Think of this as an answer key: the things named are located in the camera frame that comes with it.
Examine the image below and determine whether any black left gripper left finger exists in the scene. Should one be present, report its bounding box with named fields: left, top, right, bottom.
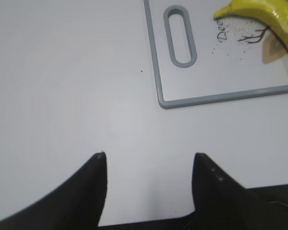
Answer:
left=0, top=152, right=108, bottom=230

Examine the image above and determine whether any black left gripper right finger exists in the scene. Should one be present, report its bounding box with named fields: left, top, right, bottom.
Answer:
left=192, top=153, right=288, bottom=230

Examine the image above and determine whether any yellow plastic banana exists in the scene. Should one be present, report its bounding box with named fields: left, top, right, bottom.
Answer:
left=214, top=0, right=288, bottom=50

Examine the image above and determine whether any white grey-rimmed cutting board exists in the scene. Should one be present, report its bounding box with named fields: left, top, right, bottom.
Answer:
left=144, top=0, right=288, bottom=109

